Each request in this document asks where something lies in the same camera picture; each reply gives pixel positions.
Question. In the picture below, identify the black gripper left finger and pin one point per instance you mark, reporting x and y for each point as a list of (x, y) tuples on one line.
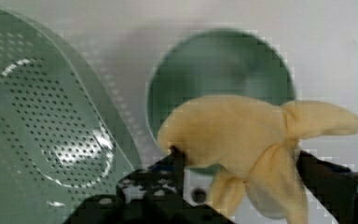
[(147, 196)]

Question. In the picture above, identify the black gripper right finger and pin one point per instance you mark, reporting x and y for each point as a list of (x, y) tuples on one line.
[(334, 186)]

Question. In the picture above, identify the yellow plush peeled banana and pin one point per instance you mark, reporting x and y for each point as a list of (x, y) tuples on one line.
[(254, 145)]

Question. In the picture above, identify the green mug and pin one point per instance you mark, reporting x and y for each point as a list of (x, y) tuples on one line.
[(217, 62)]

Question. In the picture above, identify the green oval colander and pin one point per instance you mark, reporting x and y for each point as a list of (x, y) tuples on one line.
[(62, 138)]

